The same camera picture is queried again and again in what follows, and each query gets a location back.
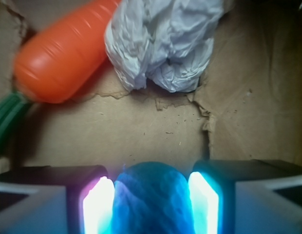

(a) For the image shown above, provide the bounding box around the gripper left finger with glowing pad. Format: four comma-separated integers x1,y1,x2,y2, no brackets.
0,165,114,234

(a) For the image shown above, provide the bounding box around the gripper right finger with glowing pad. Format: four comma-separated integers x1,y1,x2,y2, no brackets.
189,159,302,234

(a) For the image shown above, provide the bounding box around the blue dimpled ball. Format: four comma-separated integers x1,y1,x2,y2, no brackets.
111,162,195,234

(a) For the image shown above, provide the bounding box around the brown paper bag tray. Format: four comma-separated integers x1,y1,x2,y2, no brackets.
0,0,302,174

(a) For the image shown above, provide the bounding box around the orange toy carrot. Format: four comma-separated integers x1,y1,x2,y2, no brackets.
0,0,119,156

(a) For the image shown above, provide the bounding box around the crumpled white paper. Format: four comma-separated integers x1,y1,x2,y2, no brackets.
105,0,227,93

